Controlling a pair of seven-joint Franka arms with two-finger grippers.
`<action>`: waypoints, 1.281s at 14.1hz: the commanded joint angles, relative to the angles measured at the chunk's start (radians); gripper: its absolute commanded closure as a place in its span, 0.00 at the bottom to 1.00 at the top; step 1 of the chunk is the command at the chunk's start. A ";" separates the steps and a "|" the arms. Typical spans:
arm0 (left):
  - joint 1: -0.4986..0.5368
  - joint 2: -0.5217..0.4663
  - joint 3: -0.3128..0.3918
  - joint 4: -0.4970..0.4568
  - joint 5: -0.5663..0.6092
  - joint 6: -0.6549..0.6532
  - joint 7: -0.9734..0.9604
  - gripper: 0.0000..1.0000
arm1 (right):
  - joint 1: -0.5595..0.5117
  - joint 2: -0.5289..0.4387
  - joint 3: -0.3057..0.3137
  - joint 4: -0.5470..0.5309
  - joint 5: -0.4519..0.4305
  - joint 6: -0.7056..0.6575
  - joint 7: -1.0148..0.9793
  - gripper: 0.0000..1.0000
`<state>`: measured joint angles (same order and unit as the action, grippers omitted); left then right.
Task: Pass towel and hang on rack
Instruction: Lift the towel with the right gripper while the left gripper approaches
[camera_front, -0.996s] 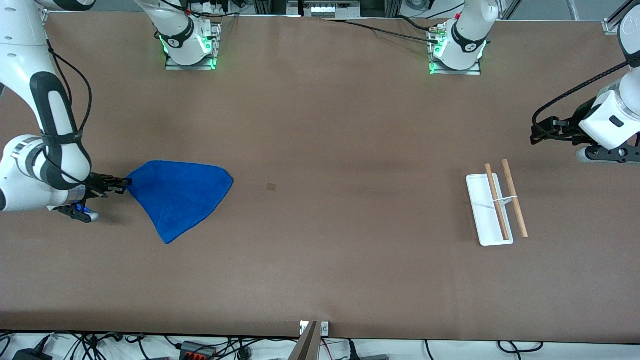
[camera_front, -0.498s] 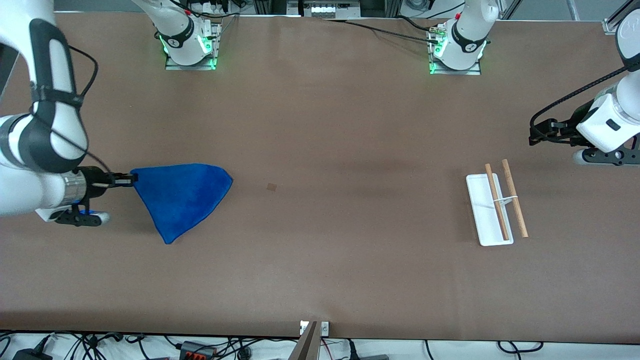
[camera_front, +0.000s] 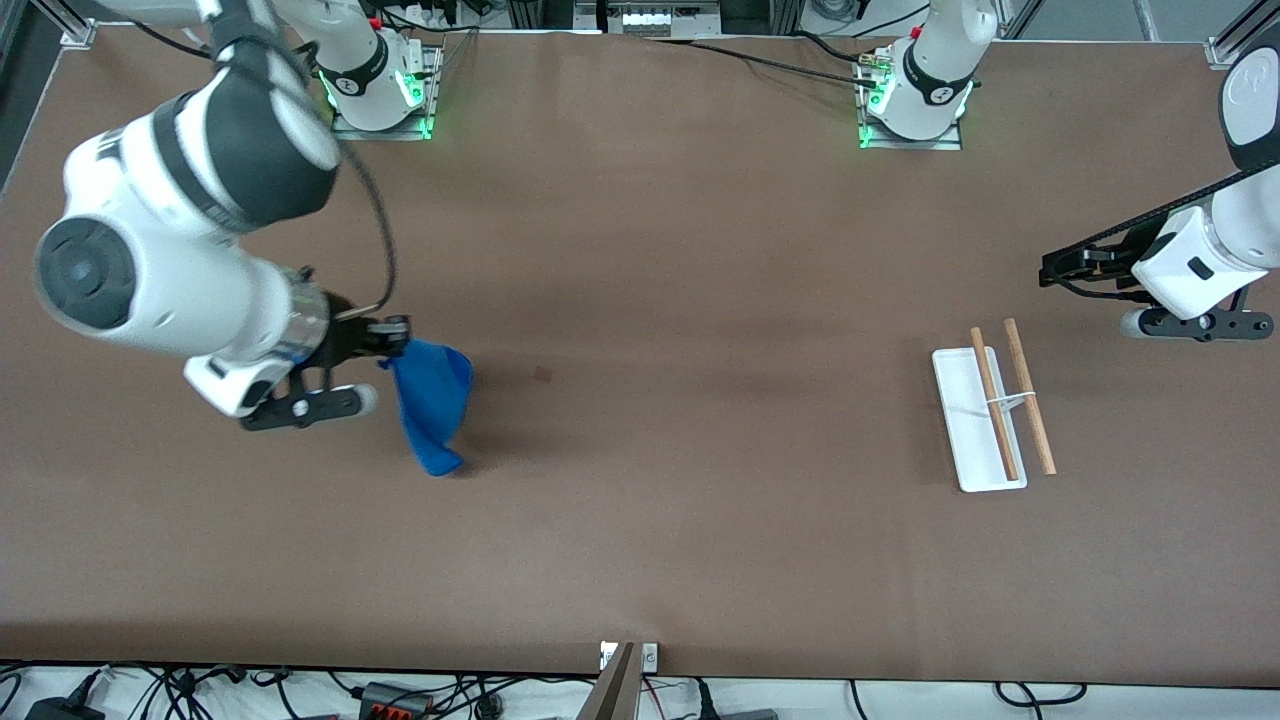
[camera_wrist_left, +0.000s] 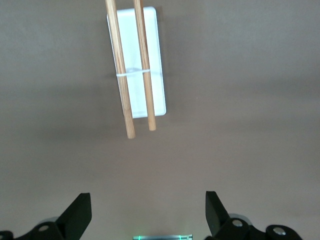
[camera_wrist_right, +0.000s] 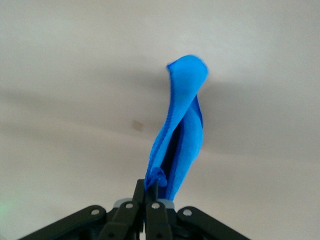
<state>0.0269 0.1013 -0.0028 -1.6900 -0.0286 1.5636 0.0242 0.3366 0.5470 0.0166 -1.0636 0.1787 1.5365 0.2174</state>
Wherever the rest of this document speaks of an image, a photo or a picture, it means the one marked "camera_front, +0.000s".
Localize black looped cable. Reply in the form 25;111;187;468
995;682;1088;707

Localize thick black cable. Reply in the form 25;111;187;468
795;30;869;63

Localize black power adapter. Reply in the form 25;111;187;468
25;697;106;720

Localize grey camera pole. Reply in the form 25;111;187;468
578;642;643;720

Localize black box orange connectors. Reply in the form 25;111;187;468
360;683;436;720

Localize aluminium corner bracket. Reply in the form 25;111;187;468
45;0;98;49
1205;0;1271;69

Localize thin black table cable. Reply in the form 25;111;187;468
640;35;886;91

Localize white rack base tray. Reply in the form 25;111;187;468
932;346;1029;494

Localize blue microfibre towel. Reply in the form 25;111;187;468
378;338;475;478

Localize white power strip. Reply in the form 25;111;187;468
598;0;723;39

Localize wooden rack rod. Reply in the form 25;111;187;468
968;326;1020;483
1003;318;1058;477

